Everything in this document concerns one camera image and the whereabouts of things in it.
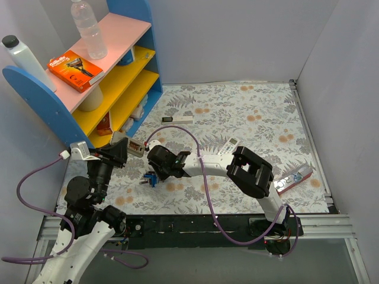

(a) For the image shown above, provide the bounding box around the white air conditioner remote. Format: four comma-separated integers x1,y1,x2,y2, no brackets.
218,138,240,155

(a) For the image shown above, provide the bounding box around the beige cylinder container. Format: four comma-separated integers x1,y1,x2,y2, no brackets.
78,85,104,112

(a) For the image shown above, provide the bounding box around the white bottle black cap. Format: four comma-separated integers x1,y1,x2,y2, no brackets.
1,35,57,92

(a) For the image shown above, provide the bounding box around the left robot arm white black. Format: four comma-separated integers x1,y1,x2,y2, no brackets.
35,138,128,283

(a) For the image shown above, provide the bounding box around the white slim remote black end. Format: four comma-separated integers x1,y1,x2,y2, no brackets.
161,115,193,125

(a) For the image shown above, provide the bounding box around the pile of blue batteries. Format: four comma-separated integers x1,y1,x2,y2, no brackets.
139,173,160,188

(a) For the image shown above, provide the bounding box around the orange Gillette razor box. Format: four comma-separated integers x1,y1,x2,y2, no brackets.
47,50,104,93

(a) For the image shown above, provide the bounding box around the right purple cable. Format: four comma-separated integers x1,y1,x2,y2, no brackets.
146,125,300,259

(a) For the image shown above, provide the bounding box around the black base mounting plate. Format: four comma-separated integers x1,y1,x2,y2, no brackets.
124,214,304,251

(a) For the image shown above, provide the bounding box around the red silver battery box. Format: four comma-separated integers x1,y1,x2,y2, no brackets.
274,164,313,195

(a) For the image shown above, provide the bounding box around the grey beige remote control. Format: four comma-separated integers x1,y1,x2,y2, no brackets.
110,131,145,158

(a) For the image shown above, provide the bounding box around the blue pink yellow shelf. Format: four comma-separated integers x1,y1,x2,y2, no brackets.
2,1,162,147

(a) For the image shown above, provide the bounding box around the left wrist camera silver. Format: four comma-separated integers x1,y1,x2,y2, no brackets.
59,141,100,162

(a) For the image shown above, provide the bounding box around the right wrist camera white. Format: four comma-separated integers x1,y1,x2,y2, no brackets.
144,140,161,151

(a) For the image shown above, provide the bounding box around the clear plastic water bottle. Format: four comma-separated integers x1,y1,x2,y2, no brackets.
70,1,108,60

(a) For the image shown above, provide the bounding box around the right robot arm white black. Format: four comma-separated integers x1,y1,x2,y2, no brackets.
147,145,290,235

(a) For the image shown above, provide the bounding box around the floral patterned table mat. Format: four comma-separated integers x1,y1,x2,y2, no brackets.
56,82,330,215

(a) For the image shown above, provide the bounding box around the orange box on shelf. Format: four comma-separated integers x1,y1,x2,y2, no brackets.
96,111,113,136

